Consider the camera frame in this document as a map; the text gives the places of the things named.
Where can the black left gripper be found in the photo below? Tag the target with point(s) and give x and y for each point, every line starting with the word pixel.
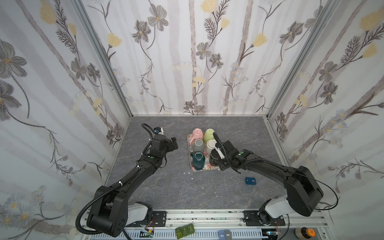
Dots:
pixel 168 144

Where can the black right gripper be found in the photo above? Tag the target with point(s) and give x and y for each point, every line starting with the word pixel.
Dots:
pixel 225 150

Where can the black mug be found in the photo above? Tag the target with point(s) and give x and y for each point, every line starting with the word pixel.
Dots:
pixel 214 157

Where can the white mug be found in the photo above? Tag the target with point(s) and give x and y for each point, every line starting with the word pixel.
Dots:
pixel 210 145

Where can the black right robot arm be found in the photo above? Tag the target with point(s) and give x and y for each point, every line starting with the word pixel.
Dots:
pixel 303 191

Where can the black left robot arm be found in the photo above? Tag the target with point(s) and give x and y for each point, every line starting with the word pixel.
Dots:
pixel 108 211

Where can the grey mug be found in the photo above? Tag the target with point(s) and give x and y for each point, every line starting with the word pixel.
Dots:
pixel 198 146

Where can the pink mug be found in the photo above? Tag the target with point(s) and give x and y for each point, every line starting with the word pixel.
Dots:
pixel 196 135

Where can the light green mug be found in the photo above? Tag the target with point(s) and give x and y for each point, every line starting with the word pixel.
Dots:
pixel 208 135

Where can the dark green mug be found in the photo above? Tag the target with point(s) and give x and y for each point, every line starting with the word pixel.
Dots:
pixel 198 161

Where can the floral serving tray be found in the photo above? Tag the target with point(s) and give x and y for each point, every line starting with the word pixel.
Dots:
pixel 208 163

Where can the small blue block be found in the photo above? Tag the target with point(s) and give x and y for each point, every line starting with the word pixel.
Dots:
pixel 250 181

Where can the blue grey connector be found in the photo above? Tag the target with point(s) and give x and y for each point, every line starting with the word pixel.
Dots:
pixel 224 235

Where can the green circuit board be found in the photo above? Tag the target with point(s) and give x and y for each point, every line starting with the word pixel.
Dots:
pixel 185 231

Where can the orange emergency stop button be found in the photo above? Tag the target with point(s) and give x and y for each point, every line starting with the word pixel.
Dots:
pixel 304 233

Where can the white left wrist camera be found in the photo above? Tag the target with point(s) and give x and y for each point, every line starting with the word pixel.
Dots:
pixel 158 130

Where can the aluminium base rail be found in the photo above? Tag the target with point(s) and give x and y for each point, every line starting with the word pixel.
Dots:
pixel 207 223

